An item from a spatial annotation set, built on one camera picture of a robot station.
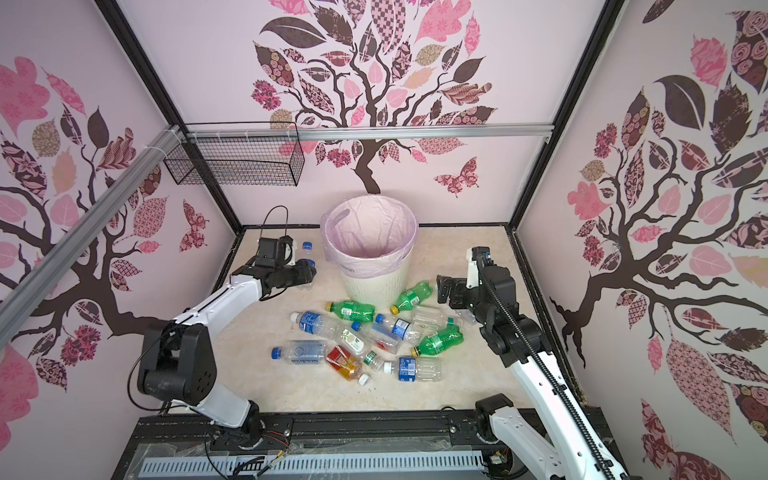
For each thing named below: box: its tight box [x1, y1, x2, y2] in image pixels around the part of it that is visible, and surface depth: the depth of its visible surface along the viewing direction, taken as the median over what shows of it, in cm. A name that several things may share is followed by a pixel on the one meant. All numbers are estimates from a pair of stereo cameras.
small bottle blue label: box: [375, 313, 417, 341], surface depth 89 cm
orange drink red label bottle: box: [326, 345, 369, 386], surface depth 82 cm
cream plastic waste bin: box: [324, 234, 416, 310], surface depth 81 cm
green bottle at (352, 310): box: [325, 300, 376, 322], surface depth 93 cm
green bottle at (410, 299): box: [390, 281, 433, 315], surface depth 95 cm
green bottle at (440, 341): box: [411, 318, 465, 357], surface depth 87 cm
